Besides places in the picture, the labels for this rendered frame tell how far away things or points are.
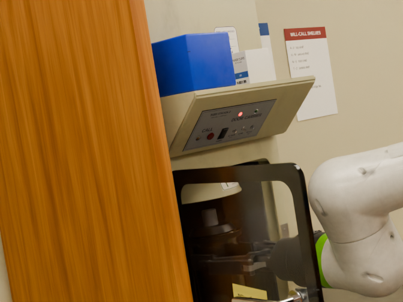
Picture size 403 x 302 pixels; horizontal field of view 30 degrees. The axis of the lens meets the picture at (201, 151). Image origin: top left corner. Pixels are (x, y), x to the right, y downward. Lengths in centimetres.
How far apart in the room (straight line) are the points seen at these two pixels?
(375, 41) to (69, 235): 159
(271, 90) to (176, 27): 20
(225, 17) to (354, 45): 118
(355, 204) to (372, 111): 149
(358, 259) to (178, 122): 35
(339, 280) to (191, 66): 41
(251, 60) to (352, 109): 119
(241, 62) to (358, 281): 43
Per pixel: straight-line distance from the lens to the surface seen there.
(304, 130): 227
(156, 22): 129
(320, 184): 112
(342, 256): 117
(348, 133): 245
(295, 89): 137
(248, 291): 114
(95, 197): 126
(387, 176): 110
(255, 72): 133
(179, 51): 119
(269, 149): 146
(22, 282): 151
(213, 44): 122
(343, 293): 207
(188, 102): 117
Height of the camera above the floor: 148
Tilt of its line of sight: 3 degrees down
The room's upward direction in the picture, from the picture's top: 9 degrees counter-clockwise
